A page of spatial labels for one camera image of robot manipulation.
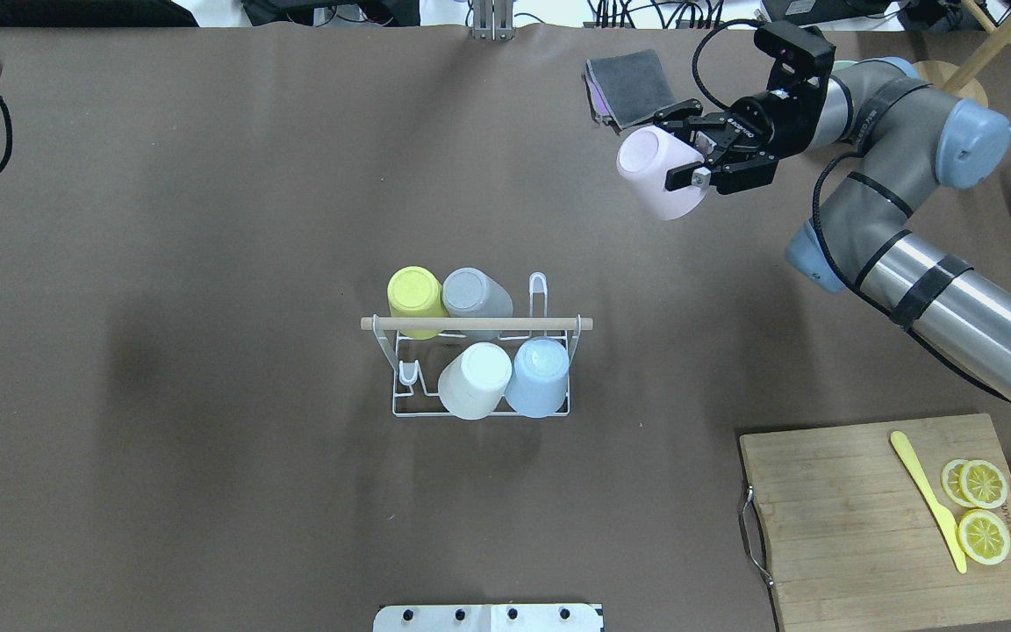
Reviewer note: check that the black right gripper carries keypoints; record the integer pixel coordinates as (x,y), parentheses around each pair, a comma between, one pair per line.
(776,123)

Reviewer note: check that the pink plastic cup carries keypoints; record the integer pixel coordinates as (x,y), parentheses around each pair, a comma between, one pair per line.
(645,159)

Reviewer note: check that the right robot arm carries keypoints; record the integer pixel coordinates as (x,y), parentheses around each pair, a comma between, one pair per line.
(908,140)

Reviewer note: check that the blue plastic cup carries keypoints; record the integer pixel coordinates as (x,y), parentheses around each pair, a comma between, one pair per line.
(538,387)

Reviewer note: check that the yellow plastic cup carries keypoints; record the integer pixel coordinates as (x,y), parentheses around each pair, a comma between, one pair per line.
(415,293)

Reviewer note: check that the white plastic cup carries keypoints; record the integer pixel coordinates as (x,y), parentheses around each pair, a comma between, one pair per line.
(473,384)

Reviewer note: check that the grey folded cloth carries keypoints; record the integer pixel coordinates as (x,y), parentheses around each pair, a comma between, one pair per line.
(625,91)

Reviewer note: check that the wooden mug tree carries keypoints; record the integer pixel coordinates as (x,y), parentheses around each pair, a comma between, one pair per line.
(962,79)

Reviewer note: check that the bamboo cutting board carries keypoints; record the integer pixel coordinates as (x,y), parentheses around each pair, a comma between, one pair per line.
(848,540)

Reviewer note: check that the lemon slice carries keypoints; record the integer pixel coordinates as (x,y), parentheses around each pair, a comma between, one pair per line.
(974,483)
(984,537)

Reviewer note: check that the yellow plastic knife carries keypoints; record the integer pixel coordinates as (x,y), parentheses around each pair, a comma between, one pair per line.
(943,517)

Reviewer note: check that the white column base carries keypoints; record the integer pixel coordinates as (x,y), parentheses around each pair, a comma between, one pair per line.
(491,617)

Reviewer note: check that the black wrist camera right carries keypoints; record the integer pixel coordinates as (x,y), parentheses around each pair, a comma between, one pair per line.
(793,48)

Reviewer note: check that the aluminium frame post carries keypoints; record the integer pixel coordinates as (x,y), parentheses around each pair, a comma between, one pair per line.
(492,20)

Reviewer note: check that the white wire cup holder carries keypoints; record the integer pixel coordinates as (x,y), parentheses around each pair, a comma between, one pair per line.
(457,348)

